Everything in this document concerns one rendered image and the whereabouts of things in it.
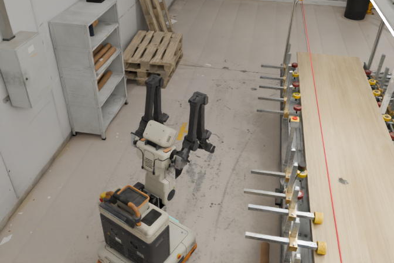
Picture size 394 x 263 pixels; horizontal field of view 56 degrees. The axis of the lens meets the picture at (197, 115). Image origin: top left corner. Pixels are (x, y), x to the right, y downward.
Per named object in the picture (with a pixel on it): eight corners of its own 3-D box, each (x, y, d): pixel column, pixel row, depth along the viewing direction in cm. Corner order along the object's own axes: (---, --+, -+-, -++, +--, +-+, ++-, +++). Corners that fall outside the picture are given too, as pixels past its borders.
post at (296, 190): (284, 233, 281) (294, 188, 254) (284, 229, 284) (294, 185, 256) (288, 234, 280) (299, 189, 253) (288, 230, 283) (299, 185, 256)
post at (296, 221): (283, 265, 263) (294, 221, 235) (283, 260, 266) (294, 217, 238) (288, 266, 262) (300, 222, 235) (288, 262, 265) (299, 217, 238)
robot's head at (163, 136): (162, 147, 268) (170, 127, 269) (140, 136, 278) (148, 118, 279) (170, 149, 281) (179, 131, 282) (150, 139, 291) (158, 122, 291)
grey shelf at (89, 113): (72, 136, 484) (47, 21, 396) (99, 99, 557) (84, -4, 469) (105, 140, 478) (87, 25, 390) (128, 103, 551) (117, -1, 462)
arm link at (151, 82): (142, 77, 281) (153, 80, 277) (154, 72, 292) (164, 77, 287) (139, 127, 301) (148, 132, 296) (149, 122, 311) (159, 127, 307)
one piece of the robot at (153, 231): (152, 287, 298) (146, 218, 250) (104, 252, 323) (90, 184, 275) (177, 257, 321) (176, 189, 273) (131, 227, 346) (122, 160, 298)
